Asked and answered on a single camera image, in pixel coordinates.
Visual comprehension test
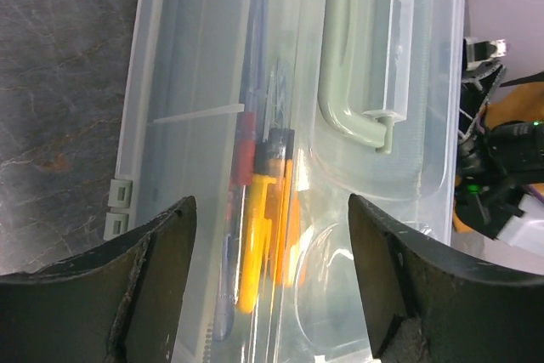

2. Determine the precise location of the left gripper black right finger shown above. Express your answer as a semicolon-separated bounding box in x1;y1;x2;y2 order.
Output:
348;194;543;362

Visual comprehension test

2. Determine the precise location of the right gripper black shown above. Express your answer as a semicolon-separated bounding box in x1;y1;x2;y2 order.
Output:
457;60;506;145

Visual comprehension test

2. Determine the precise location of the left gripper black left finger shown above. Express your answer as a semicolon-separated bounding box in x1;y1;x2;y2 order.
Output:
1;196;197;362

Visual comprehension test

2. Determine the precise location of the yellow handle screwdriver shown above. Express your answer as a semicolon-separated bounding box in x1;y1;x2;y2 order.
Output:
267;128;301;287
237;128;286;314

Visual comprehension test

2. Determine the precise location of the red handle screwdriver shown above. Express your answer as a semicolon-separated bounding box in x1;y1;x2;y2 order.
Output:
228;111;257;221

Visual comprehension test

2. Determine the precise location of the green translucent tool box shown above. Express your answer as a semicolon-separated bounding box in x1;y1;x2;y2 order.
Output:
105;0;464;362

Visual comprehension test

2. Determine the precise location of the blue handle screwdriver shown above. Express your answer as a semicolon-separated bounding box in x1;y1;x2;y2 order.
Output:
212;0;268;342

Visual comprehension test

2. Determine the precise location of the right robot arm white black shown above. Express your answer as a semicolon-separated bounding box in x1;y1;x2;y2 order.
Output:
453;60;543;255

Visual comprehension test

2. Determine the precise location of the mustard canvas tote bag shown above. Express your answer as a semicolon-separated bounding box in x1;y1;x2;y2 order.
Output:
453;82;543;239

